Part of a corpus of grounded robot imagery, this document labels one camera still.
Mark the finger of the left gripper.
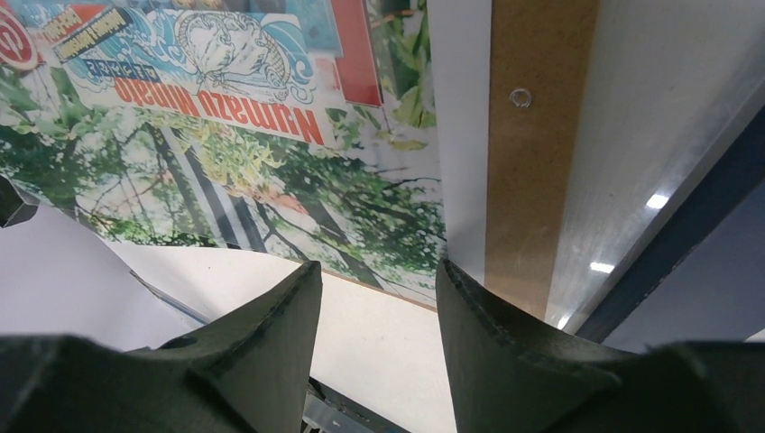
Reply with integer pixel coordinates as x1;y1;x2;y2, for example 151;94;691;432
1;177;40;228

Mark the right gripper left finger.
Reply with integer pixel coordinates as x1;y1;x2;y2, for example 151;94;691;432
1;262;322;432

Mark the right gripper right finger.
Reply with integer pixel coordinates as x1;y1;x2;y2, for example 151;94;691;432
436;260;764;432

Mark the wooden picture frame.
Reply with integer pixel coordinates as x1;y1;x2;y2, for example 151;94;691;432
545;1;764;342

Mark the colourful printed photo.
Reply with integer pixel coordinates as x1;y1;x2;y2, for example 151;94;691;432
1;1;456;307

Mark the brown frame backing board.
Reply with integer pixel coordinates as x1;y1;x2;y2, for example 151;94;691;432
484;1;600;318

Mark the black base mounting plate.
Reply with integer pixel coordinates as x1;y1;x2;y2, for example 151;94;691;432
300;377;407;433

